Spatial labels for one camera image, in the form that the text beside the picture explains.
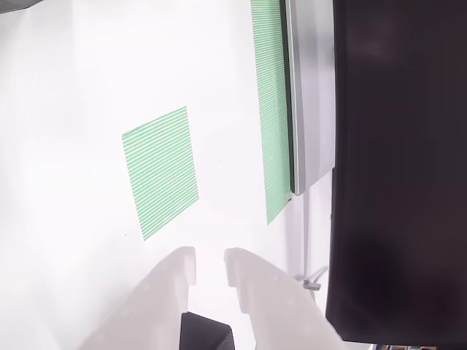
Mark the black cube block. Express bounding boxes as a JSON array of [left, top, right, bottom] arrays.
[[180, 311, 234, 350]]

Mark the green striped square marker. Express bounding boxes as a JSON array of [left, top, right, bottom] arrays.
[[122, 106, 200, 242]]

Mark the black monitor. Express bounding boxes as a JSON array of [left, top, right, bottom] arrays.
[[324, 0, 467, 346]]

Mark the green striped tape strip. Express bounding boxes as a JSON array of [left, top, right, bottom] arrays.
[[250, 0, 293, 226]]

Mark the white cable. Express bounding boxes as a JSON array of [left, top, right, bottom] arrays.
[[294, 191, 330, 292]]

